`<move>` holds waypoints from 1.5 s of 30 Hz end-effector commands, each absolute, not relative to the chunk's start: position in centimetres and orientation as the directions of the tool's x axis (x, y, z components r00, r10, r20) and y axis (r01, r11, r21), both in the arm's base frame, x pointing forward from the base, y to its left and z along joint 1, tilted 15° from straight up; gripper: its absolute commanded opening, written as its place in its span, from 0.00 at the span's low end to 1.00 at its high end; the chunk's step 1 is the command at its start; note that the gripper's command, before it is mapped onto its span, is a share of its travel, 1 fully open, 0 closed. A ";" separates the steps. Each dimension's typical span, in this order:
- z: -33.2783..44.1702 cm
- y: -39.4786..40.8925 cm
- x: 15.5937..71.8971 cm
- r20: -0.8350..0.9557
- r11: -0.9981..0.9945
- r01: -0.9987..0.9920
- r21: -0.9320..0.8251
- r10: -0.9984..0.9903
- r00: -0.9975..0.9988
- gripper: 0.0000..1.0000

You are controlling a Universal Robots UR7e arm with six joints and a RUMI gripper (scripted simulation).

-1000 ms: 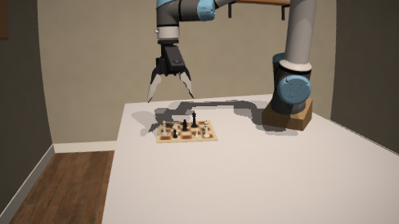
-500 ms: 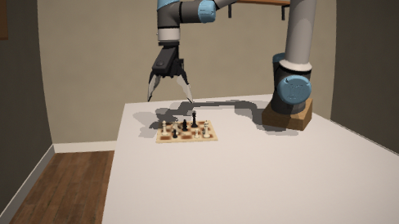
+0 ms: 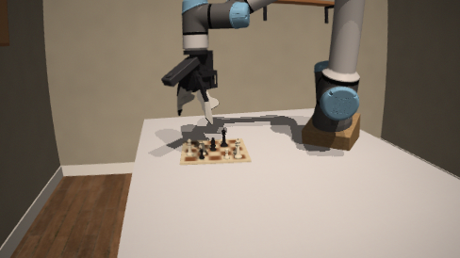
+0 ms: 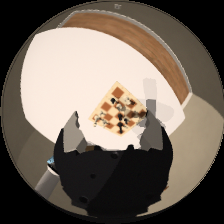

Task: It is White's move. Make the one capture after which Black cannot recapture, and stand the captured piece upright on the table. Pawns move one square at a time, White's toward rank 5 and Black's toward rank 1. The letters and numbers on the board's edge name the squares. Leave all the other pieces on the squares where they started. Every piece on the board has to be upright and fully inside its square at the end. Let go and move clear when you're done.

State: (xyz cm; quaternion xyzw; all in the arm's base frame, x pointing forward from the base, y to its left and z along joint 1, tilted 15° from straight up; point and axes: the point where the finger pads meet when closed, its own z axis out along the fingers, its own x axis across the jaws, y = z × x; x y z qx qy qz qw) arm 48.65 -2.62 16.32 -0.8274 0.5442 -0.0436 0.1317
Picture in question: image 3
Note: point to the brown and tan chessboard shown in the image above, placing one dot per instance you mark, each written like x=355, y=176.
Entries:
x=213, y=157

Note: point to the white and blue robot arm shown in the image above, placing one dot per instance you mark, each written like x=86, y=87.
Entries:
x=336, y=85

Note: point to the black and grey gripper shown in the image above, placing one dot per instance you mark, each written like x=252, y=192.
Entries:
x=194, y=81

